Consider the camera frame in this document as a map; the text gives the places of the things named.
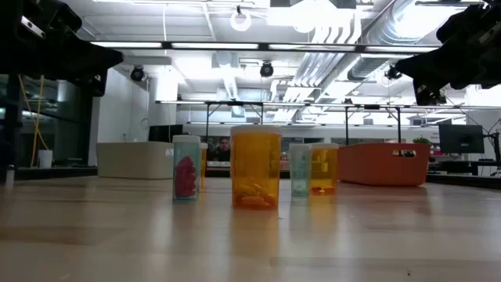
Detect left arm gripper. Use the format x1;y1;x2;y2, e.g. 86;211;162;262
0;0;124;97

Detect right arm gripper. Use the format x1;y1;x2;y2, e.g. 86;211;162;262
395;2;501;107

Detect amber bottle orange round pills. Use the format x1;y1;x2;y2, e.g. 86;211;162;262
310;143;340;196

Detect white plastic bin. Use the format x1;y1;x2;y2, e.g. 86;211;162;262
96;141;175;181

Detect orange plastic bin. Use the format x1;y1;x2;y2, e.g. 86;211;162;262
337;143;432;187

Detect amber bottle yellow oval pills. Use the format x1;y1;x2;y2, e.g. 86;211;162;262
200;143;209;191

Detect large amber pill bottle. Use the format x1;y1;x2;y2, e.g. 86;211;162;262
229;125;283;211

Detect white cup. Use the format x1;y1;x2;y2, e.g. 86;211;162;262
38;149;54;170

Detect person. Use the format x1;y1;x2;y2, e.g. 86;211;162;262
214;136;232;162

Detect yellow extension cord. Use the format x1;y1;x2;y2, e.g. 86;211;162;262
17;74;51;168

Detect black aluminium table frame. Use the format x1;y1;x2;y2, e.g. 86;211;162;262
0;166;501;192

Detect black background workstation frame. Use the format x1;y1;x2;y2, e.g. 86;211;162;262
156;99;501;144

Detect white ring light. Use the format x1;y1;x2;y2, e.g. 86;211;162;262
229;5;253;33

